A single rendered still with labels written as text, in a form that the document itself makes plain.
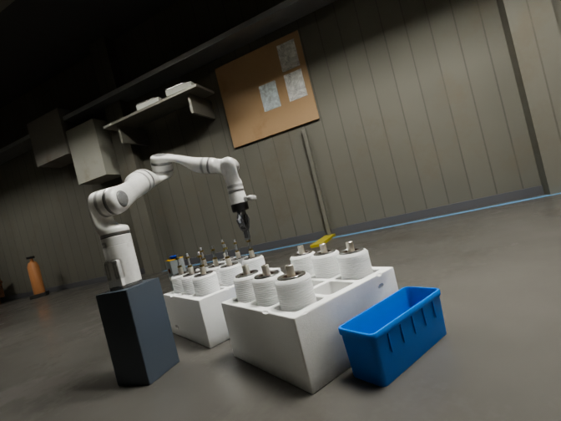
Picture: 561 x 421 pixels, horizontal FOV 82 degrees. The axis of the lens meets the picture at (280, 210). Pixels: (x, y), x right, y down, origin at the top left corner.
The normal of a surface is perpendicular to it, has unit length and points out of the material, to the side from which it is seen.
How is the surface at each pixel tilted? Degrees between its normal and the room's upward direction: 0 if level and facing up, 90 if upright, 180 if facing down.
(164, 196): 90
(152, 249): 90
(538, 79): 90
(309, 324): 90
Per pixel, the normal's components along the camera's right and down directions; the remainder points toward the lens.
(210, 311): 0.61, -0.15
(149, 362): 0.90, -0.22
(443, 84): -0.37, 0.10
